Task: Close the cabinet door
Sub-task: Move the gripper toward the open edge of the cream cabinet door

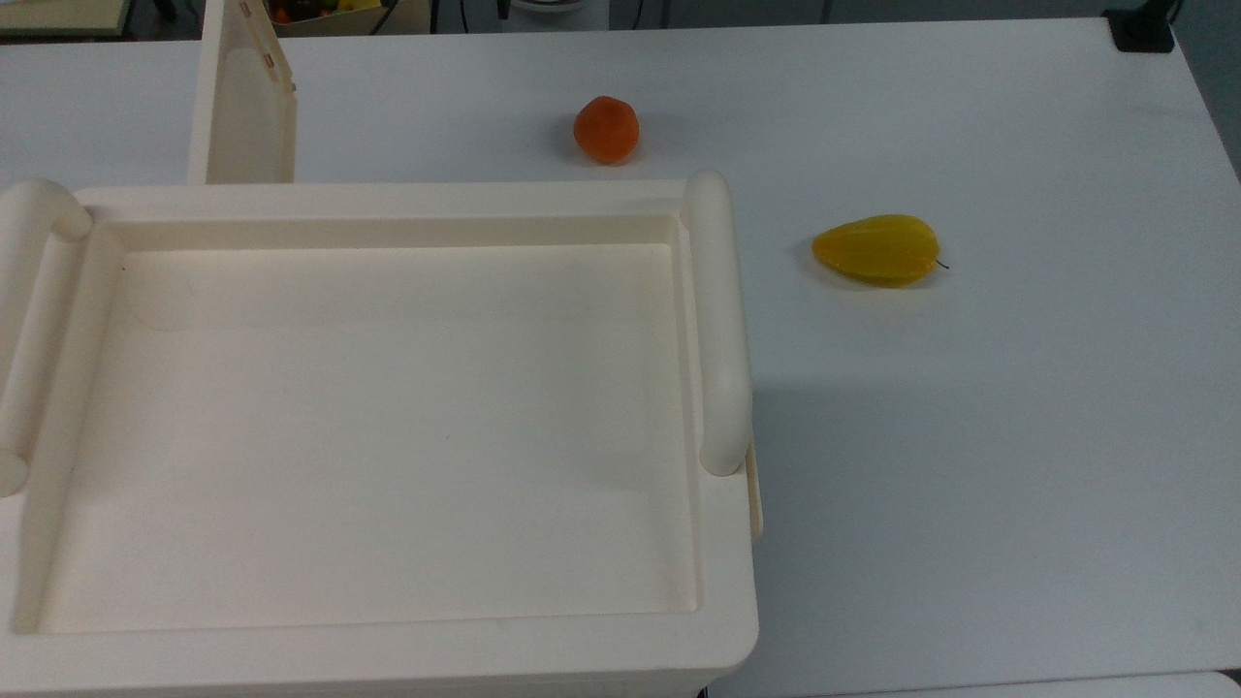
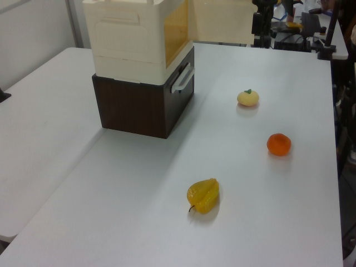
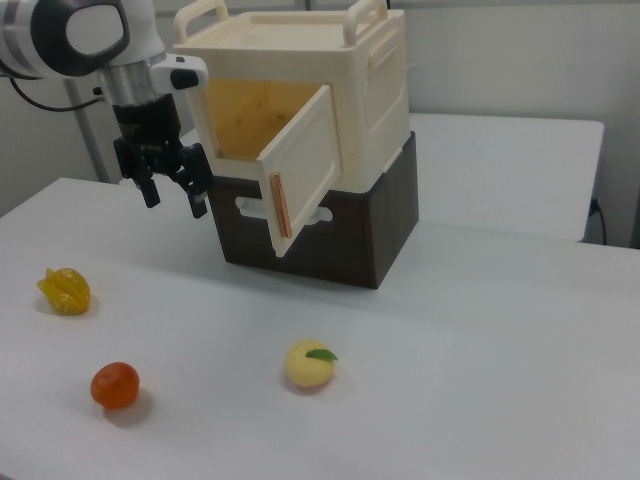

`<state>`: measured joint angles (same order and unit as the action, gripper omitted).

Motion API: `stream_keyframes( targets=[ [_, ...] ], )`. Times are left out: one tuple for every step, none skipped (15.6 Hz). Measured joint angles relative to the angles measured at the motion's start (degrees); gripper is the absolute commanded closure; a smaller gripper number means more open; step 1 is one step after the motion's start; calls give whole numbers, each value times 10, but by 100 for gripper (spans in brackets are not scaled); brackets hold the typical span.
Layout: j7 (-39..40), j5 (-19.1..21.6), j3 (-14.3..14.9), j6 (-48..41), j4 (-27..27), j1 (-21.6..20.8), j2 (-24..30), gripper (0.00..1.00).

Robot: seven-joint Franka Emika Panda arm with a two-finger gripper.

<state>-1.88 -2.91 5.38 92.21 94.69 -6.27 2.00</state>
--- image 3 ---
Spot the orange toy tangerine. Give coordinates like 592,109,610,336
89,361,141,411

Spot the cream cabinet door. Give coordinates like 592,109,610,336
255,83,347,259

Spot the grey metal pole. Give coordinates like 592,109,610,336
63,79,112,184

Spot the black wall cable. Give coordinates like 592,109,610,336
589,197,609,247

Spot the dark brown storage box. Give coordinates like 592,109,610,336
206,130,421,292

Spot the copper door handle strip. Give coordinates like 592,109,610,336
269,172,294,238

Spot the cream plastic cabinet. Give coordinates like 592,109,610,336
172,0,412,194

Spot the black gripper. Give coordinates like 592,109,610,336
110,93,212,220

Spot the yellow toy peach with leaf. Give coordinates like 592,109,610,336
284,338,339,389

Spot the yellow toy starfruit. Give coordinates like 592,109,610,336
35,266,93,317

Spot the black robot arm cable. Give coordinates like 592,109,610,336
0,69,107,112

